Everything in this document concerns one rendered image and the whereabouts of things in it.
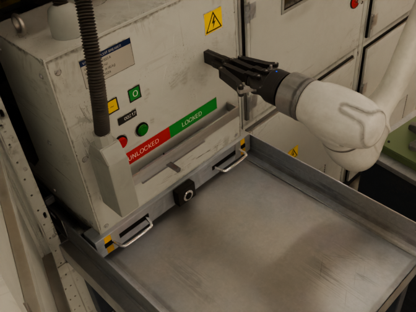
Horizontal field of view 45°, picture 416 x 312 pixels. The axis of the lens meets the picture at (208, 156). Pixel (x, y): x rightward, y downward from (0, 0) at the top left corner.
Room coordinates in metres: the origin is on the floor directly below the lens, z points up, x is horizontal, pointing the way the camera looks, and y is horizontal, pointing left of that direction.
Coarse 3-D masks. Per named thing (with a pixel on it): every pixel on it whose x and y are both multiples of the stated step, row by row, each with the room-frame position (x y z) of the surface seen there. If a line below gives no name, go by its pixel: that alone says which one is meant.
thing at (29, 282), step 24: (0, 168) 0.69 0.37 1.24; (0, 192) 0.63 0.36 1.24; (24, 192) 0.81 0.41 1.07; (0, 216) 0.54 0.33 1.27; (0, 240) 0.46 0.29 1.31; (24, 240) 0.54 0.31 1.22; (0, 264) 0.27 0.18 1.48; (24, 264) 0.47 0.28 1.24; (48, 264) 0.78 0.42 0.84; (0, 288) 0.25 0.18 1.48; (24, 288) 0.42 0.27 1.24; (48, 288) 0.67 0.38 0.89
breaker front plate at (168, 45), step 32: (192, 0) 1.02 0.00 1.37; (224, 0) 1.09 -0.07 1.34; (128, 32) 0.91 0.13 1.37; (160, 32) 0.96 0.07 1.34; (192, 32) 1.02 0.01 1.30; (224, 32) 1.08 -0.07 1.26; (64, 64) 0.81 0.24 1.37; (160, 64) 0.95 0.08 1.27; (192, 64) 1.01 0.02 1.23; (64, 96) 0.80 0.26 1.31; (128, 96) 0.89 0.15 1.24; (160, 96) 0.94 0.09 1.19; (192, 96) 1.00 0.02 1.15; (224, 96) 1.07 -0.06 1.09; (128, 128) 0.88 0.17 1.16; (160, 128) 0.93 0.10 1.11; (192, 128) 1.00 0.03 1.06; (224, 128) 1.07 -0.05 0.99; (192, 160) 0.99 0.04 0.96; (96, 192) 0.80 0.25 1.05; (160, 192) 0.91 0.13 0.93
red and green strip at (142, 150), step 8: (208, 104) 1.04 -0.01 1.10; (216, 104) 1.05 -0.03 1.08; (192, 112) 1.00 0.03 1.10; (200, 112) 1.02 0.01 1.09; (208, 112) 1.03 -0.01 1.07; (184, 120) 0.98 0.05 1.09; (192, 120) 1.00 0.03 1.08; (168, 128) 0.95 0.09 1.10; (176, 128) 0.96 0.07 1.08; (184, 128) 0.98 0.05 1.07; (160, 136) 0.93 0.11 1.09; (168, 136) 0.95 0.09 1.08; (144, 144) 0.90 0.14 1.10; (152, 144) 0.91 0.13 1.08; (160, 144) 0.93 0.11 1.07; (128, 152) 0.87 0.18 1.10; (136, 152) 0.88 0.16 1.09; (144, 152) 0.90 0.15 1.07
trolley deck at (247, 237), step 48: (240, 192) 0.96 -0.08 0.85; (288, 192) 0.95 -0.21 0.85; (144, 240) 0.83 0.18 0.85; (192, 240) 0.81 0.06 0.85; (240, 240) 0.80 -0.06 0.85; (288, 240) 0.78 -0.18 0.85; (336, 240) 0.77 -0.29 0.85; (384, 240) 0.75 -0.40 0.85; (96, 288) 0.72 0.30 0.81; (192, 288) 0.67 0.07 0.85; (240, 288) 0.66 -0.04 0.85; (288, 288) 0.64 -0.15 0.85; (336, 288) 0.63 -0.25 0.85; (384, 288) 0.62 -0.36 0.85
